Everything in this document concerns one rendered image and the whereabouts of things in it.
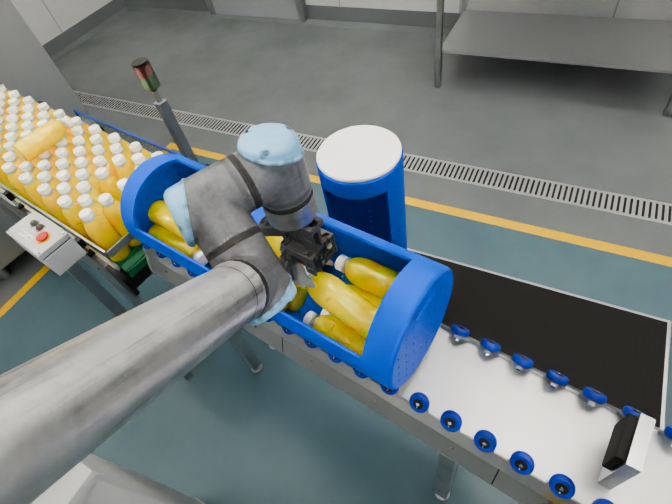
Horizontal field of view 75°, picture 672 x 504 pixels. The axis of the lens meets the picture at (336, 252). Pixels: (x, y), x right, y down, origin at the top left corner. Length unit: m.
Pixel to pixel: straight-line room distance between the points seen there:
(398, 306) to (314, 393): 1.33
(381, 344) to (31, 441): 0.61
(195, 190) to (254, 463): 1.60
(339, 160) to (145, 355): 1.10
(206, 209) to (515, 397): 0.78
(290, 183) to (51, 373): 0.42
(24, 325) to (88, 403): 2.75
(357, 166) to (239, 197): 0.79
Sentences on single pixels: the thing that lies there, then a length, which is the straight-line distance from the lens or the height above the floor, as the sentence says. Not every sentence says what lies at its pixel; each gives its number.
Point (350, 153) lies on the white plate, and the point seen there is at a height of 1.04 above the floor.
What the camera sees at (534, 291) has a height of 0.15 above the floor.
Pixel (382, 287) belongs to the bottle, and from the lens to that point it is 0.96.
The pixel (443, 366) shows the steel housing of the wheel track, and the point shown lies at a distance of 1.10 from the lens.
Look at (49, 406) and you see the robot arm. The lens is 0.36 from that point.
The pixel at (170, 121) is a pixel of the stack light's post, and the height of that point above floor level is 1.02.
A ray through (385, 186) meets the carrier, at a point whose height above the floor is 0.98.
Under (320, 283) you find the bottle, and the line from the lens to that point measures 0.90.
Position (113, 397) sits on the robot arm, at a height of 1.64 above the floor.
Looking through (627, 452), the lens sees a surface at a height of 1.07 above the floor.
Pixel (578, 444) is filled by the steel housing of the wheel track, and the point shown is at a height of 0.93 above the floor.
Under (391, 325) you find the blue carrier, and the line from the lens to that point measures 0.82.
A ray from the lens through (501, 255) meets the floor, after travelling 2.47.
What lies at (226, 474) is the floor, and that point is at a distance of 2.12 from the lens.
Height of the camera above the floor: 1.93
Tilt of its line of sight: 51 degrees down
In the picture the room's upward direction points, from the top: 14 degrees counter-clockwise
